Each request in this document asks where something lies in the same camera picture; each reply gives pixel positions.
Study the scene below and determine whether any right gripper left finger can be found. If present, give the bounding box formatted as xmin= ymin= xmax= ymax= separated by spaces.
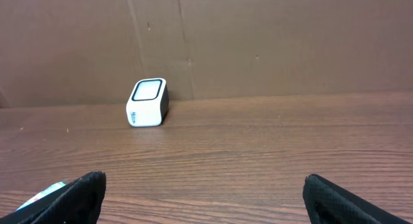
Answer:
xmin=1 ymin=171 xmax=106 ymax=224

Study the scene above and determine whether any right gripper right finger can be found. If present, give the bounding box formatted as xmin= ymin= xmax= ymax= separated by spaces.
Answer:
xmin=303 ymin=174 xmax=409 ymax=224

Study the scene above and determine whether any teal snack packet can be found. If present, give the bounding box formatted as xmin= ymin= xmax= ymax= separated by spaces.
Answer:
xmin=17 ymin=181 xmax=66 ymax=210

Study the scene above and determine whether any white barcode scanner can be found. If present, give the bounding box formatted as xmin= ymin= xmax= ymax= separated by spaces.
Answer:
xmin=126 ymin=78 xmax=169 ymax=127

